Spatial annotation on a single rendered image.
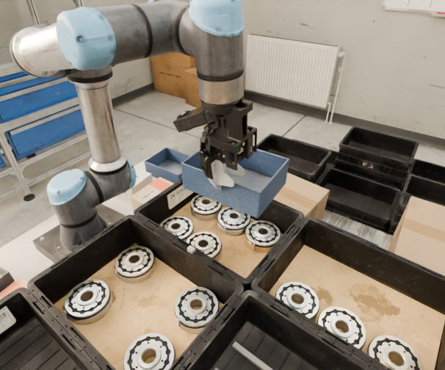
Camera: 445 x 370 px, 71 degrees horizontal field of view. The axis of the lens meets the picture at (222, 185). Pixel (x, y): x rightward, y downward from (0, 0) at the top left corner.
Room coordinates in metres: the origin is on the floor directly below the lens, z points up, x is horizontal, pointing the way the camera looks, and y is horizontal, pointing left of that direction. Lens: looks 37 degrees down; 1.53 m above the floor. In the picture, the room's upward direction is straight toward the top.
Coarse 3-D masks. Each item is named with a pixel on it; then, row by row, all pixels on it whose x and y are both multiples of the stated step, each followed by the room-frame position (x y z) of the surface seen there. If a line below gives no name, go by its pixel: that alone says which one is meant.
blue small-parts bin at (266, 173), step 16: (192, 160) 0.62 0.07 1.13; (256, 160) 0.65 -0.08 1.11; (272, 160) 0.63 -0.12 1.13; (288, 160) 0.61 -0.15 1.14; (192, 176) 0.57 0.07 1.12; (256, 176) 0.63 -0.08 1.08; (272, 176) 0.54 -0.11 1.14; (208, 192) 0.55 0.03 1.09; (224, 192) 0.53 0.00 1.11; (240, 192) 0.51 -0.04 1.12; (256, 192) 0.49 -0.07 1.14; (272, 192) 0.54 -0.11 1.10; (240, 208) 0.51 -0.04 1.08; (256, 208) 0.49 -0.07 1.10
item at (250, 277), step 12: (180, 180) 0.82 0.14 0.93; (168, 192) 0.76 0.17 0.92; (144, 204) 0.70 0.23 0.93; (276, 204) 0.70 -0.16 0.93; (144, 216) 0.65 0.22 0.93; (300, 216) 0.65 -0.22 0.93; (156, 228) 0.60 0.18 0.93; (288, 228) 0.60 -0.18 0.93; (180, 240) 0.56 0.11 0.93; (216, 264) 0.48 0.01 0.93; (264, 264) 0.48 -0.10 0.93; (240, 276) 0.45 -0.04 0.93; (252, 276) 0.45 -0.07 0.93
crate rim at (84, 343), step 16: (144, 224) 0.62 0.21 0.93; (96, 240) 0.56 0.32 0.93; (192, 256) 0.50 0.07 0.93; (48, 272) 0.46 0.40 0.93; (224, 272) 0.46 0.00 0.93; (32, 288) 0.42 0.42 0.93; (240, 288) 0.42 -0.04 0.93; (48, 304) 0.39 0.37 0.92; (224, 304) 0.38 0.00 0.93; (64, 320) 0.34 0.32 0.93; (80, 336) 0.31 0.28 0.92; (96, 352) 0.28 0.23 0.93; (192, 352) 0.28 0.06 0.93; (112, 368) 0.25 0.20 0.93; (176, 368) 0.25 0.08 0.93
